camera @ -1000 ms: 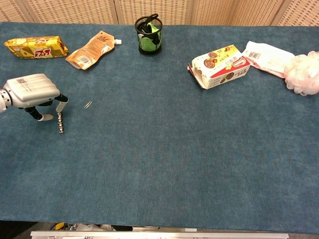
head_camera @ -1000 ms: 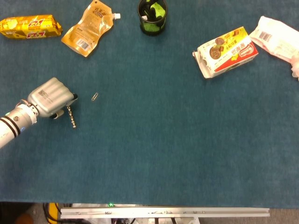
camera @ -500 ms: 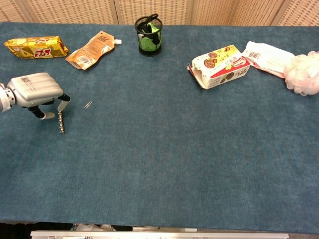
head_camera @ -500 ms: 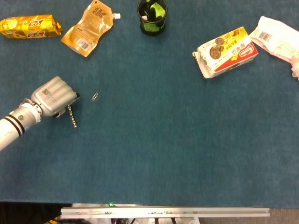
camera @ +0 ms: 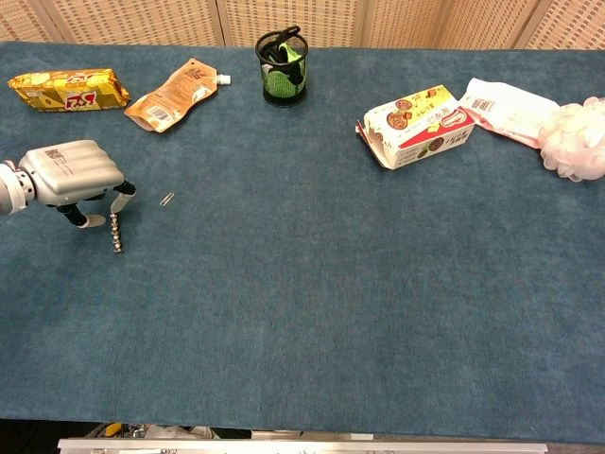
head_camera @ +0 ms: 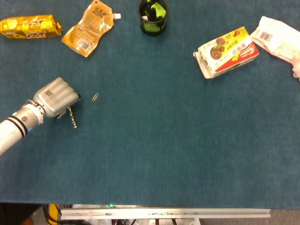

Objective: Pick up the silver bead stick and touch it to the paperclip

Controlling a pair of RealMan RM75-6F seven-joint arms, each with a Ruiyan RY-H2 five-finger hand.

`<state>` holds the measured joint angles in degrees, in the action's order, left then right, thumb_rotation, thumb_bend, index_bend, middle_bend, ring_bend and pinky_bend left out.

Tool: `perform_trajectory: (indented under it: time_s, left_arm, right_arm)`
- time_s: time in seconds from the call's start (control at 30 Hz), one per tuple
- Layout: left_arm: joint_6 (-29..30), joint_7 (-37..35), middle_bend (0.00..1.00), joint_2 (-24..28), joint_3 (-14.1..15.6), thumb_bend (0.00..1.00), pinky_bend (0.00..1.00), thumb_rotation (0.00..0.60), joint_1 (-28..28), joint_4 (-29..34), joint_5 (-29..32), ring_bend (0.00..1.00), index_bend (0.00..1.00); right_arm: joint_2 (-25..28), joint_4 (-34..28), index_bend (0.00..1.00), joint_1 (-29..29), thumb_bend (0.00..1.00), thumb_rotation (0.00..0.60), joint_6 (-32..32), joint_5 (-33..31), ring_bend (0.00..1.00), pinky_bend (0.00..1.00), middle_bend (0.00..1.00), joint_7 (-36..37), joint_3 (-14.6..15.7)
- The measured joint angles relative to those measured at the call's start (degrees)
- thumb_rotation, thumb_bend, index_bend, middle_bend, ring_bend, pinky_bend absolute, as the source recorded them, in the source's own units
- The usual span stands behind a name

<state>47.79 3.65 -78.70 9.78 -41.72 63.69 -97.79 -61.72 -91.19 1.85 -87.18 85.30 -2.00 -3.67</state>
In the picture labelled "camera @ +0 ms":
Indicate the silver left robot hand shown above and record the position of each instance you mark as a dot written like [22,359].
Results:
[71,170]

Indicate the silver beaded metal chain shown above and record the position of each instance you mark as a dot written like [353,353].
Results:
[115,234]

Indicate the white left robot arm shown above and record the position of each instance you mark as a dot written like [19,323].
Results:
[10,189]

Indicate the metal paper clip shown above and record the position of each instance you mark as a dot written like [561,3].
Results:
[167,199]

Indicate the yellow snack package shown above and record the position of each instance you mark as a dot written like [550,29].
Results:
[71,90]

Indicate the orange spout pouch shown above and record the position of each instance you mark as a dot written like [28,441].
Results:
[175,97]

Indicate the woven bamboo folding screen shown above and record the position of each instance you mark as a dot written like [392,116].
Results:
[142,21]

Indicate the green and black item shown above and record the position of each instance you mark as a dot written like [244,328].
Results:
[276,82]

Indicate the black mesh pen holder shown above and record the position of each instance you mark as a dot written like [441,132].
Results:
[283,90]

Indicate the teal felt table cloth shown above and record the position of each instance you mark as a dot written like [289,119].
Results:
[302,307]

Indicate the opened cookie box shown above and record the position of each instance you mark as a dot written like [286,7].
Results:
[416,127]

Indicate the white plastic package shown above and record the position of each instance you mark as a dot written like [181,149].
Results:
[510,111]

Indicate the pink bath pouf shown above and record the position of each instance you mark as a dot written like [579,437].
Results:
[576,139]

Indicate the aluminium frame rail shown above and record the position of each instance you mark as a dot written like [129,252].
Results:
[302,447]

